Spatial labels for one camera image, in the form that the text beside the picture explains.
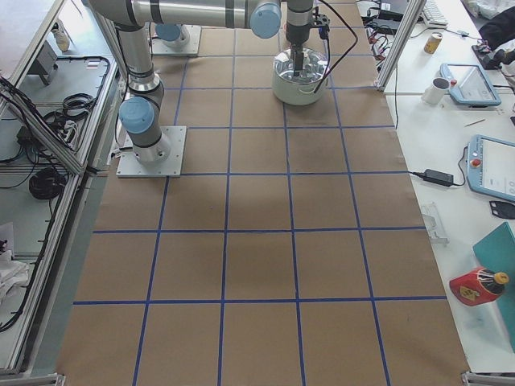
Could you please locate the red bottle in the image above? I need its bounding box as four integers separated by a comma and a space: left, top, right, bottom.
449, 266, 509, 306

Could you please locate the glass pot lid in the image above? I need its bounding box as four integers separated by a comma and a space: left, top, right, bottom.
273, 47, 328, 84

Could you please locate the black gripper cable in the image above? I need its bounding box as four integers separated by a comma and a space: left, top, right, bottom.
309, 0, 359, 96

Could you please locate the blue teach pendant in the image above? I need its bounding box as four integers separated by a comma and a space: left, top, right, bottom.
439, 64, 501, 108
466, 134, 514, 202

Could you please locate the blue teach pendant near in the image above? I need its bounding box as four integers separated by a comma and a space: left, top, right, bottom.
466, 134, 514, 202

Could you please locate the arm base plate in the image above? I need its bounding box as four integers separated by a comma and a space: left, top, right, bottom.
151, 24, 202, 57
117, 126, 187, 178

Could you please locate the black power adapter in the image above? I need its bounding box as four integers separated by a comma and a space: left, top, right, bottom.
410, 169, 466, 187

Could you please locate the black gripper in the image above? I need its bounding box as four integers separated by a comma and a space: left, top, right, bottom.
292, 12, 330, 77

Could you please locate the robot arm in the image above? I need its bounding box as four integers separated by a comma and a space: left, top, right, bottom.
115, 23, 170, 163
89, 1, 283, 89

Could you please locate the teal box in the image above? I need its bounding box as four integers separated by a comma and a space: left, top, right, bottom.
472, 222, 514, 349

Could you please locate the yellow drink can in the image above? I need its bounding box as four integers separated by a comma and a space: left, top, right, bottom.
423, 32, 443, 55

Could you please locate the blue teach pendant far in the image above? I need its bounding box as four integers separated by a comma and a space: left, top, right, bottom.
439, 64, 501, 108

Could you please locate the aluminium frame post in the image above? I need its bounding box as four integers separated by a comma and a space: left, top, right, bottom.
375, 0, 426, 92

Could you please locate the white mug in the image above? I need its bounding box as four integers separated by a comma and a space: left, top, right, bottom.
421, 77, 450, 105

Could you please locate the mint green electric pot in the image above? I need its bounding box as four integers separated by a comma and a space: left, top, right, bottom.
272, 69, 328, 106

